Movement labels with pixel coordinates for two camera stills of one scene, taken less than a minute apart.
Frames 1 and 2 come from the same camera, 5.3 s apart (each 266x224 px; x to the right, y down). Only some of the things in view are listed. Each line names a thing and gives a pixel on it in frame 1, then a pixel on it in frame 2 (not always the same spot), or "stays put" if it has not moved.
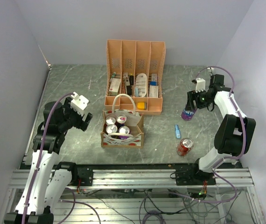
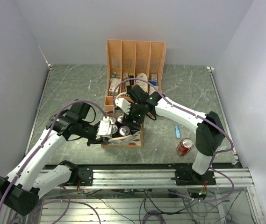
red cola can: x=185 y=145 stays put
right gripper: x=192 y=95 to x=128 y=119
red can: x=110 y=120 stays put
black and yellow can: x=111 y=128 stays put
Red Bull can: x=121 y=118 stays put
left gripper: x=80 y=123 to x=93 y=141
